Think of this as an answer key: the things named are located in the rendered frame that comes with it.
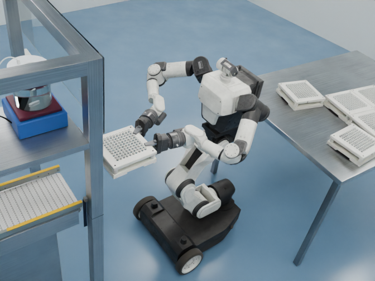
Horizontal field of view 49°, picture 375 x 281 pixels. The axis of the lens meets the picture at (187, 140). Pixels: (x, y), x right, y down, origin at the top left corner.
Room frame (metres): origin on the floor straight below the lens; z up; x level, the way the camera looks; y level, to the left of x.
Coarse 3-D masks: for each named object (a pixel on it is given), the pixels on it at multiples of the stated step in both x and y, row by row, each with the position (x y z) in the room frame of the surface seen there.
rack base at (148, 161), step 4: (104, 160) 1.47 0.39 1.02; (144, 160) 1.51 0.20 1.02; (148, 160) 1.52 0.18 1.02; (152, 160) 1.52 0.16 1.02; (104, 164) 1.44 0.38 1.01; (132, 164) 1.47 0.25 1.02; (136, 164) 1.47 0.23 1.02; (140, 164) 1.47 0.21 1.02; (144, 164) 1.49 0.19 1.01; (148, 164) 1.51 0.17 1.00; (108, 168) 1.41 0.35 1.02; (124, 168) 1.43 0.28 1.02; (128, 168) 1.44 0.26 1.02; (132, 168) 1.44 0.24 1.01; (108, 172) 1.41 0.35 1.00; (120, 172) 1.40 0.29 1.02; (124, 172) 1.41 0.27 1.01; (112, 176) 1.38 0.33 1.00; (116, 176) 1.38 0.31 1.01; (120, 176) 1.40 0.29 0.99
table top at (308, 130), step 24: (288, 72) 2.92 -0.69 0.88; (312, 72) 2.98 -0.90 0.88; (336, 72) 3.05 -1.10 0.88; (360, 72) 3.12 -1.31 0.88; (264, 96) 2.51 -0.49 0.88; (264, 120) 2.26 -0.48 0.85; (288, 120) 2.26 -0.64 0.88; (312, 120) 2.31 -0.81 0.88; (336, 120) 2.36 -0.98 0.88; (312, 144) 2.05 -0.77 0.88; (336, 168) 1.86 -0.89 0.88; (360, 168) 1.89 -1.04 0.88
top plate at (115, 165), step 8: (128, 128) 1.68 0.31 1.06; (104, 136) 1.59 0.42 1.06; (120, 136) 1.61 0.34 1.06; (136, 136) 1.63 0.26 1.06; (104, 152) 1.47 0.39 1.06; (144, 152) 1.52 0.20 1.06; (152, 152) 1.53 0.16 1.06; (112, 160) 1.43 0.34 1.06; (120, 160) 1.44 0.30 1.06; (128, 160) 1.44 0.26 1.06; (136, 160) 1.46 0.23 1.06; (112, 168) 1.38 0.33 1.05; (120, 168) 1.40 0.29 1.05
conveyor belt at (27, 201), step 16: (48, 176) 1.42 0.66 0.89; (0, 192) 1.27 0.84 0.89; (16, 192) 1.29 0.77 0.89; (32, 192) 1.30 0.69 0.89; (48, 192) 1.32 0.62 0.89; (64, 192) 1.33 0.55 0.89; (0, 208) 1.18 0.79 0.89; (16, 208) 1.20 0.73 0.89; (32, 208) 1.21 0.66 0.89; (48, 208) 1.22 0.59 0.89; (80, 208) 1.27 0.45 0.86; (0, 224) 1.09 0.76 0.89; (16, 224) 1.11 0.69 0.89
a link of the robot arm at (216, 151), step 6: (204, 144) 1.64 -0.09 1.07; (210, 144) 1.64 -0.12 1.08; (216, 144) 1.65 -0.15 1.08; (204, 150) 1.63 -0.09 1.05; (210, 150) 1.62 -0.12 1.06; (216, 150) 1.61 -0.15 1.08; (222, 150) 1.61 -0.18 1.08; (216, 156) 1.59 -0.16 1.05; (222, 156) 1.58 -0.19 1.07; (240, 156) 1.60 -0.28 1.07; (228, 162) 1.58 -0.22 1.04; (234, 162) 1.59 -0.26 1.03
